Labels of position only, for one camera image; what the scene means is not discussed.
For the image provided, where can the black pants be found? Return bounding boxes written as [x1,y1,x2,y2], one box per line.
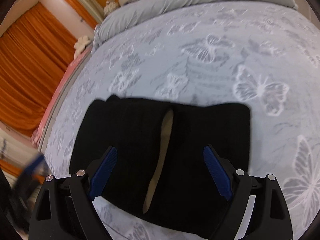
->
[69,95,251,238]

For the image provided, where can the pink bench cushion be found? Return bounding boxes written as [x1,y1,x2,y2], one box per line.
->
[31,44,92,148]

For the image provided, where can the orange curtain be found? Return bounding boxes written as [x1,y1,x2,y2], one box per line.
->
[1,3,76,137]

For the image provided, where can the butterfly pattern grey bedspread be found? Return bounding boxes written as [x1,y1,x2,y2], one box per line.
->
[45,1,319,239]

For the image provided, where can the white flower plush toy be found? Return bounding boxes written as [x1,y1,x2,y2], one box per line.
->
[74,35,91,59]

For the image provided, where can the beige decorative bedside ornament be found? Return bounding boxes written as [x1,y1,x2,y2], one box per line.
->
[104,0,120,17]

